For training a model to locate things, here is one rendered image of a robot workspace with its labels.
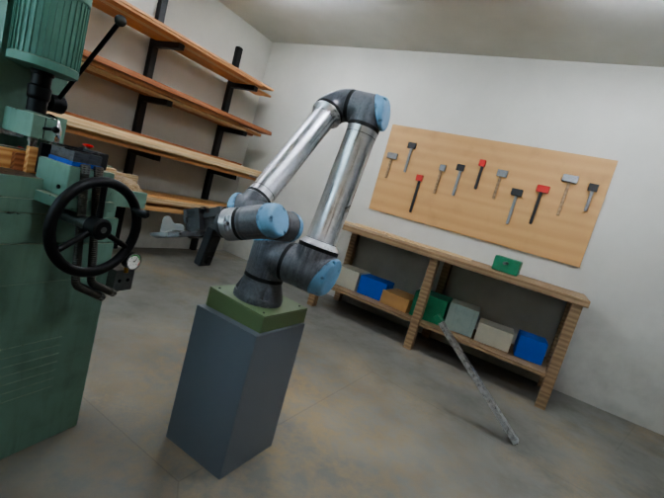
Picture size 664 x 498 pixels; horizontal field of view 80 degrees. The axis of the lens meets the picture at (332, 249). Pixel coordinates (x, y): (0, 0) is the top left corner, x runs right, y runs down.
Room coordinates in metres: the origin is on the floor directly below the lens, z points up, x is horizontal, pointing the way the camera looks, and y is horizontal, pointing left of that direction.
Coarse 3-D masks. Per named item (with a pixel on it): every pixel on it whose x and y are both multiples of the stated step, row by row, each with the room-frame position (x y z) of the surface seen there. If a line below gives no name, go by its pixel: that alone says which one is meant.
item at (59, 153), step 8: (56, 152) 1.11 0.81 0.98; (64, 152) 1.10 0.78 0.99; (72, 152) 1.09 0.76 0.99; (80, 152) 1.11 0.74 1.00; (96, 152) 1.18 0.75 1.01; (56, 160) 1.11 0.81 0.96; (64, 160) 1.10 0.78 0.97; (72, 160) 1.09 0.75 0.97; (80, 160) 1.11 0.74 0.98; (88, 160) 1.13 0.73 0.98; (96, 160) 1.15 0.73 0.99; (104, 160) 1.21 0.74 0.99; (104, 168) 1.21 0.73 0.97
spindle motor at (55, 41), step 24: (24, 0) 1.12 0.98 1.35; (48, 0) 1.14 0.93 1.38; (72, 0) 1.17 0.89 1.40; (24, 24) 1.13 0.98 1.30; (48, 24) 1.14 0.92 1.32; (72, 24) 1.19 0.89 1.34; (24, 48) 1.13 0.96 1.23; (48, 48) 1.15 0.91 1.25; (72, 48) 1.20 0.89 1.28; (48, 72) 1.19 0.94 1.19; (72, 72) 1.21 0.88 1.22
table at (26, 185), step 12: (0, 168) 1.08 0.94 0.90; (0, 180) 1.01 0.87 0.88; (12, 180) 1.03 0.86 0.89; (24, 180) 1.06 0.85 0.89; (36, 180) 1.09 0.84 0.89; (0, 192) 1.01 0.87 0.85; (12, 192) 1.04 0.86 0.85; (24, 192) 1.06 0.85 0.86; (36, 192) 1.08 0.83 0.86; (48, 192) 1.10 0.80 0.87; (48, 204) 1.06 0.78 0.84; (72, 204) 1.10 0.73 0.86; (108, 204) 1.20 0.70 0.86; (120, 204) 1.35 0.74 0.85; (144, 204) 1.45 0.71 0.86
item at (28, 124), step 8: (8, 112) 1.20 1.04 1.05; (16, 112) 1.19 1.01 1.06; (24, 112) 1.17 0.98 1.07; (8, 120) 1.20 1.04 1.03; (16, 120) 1.18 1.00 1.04; (24, 120) 1.17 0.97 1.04; (32, 120) 1.16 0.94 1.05; (40, 120) 1.18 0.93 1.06; (48, 120) 1.20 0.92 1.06; (56, 120) 1.22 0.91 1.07; (8, 128) 1.19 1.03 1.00; (16, 128) 1.18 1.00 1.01; (24, 128) 1.17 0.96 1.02; (32, 128) 1.16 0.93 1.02; (40, 128) 1.18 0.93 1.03; (32, 136) 1.17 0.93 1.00; (40, 136) 1.18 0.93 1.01; (48, 136) 1.21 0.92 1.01
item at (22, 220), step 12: (0, 216) 1.02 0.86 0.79; (12, 216) 1.05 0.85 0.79; (24, 216) 1.07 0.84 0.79; (36, 216) 1.10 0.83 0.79; (0, 228) 1.02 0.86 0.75; (12, 228) 1.05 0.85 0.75; (24, 228) 1.08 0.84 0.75; (36, 228) 1.11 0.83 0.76; (60, 228) 1.17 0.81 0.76; (72, 228) 1.21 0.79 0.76; (0, 240) 1.03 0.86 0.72; (12, 240) 1.05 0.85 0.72; (24, 240) 1.08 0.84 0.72; (36, 240) 1.11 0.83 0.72; (60, 240) 1.18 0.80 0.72; (84, 240) 1.25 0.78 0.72; (108, 240) 1.33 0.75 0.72
